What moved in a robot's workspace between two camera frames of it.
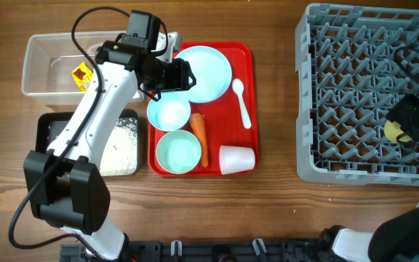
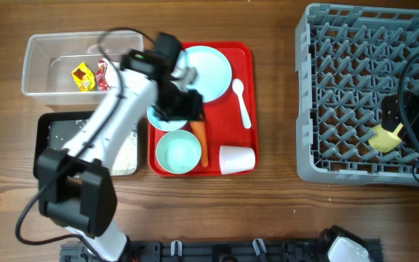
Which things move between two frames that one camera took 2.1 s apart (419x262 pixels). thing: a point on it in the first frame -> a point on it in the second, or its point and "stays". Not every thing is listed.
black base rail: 211,250 stays
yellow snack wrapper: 83,76 stays
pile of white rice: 119,155 stays
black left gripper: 182,74 -> 188,109
